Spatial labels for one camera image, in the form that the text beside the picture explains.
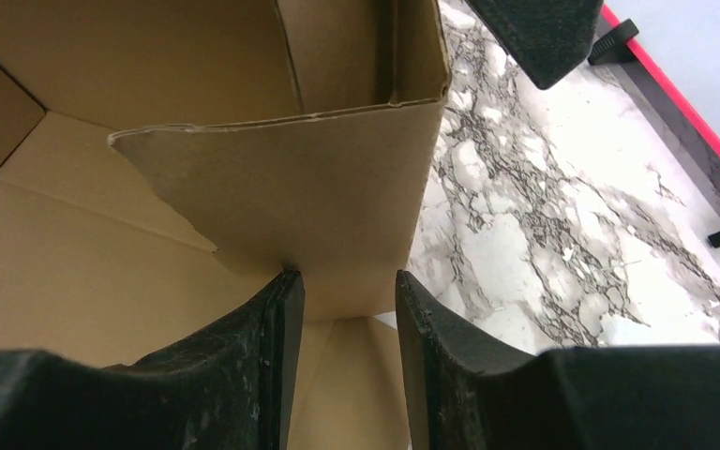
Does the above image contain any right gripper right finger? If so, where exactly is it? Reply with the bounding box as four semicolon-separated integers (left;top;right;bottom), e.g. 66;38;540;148
396;271;720;449

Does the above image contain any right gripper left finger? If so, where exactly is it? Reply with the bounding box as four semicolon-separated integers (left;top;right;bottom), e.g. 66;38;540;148
0;270;305;449

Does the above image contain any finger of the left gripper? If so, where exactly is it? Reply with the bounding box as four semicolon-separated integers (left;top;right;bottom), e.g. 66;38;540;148
467;0;603;90

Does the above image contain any brown cardboard box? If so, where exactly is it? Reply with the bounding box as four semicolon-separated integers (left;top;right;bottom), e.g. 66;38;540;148
0;1;450;449

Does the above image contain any pink framed whiteboard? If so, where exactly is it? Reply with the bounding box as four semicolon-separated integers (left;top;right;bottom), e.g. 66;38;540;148
602;0;720;158

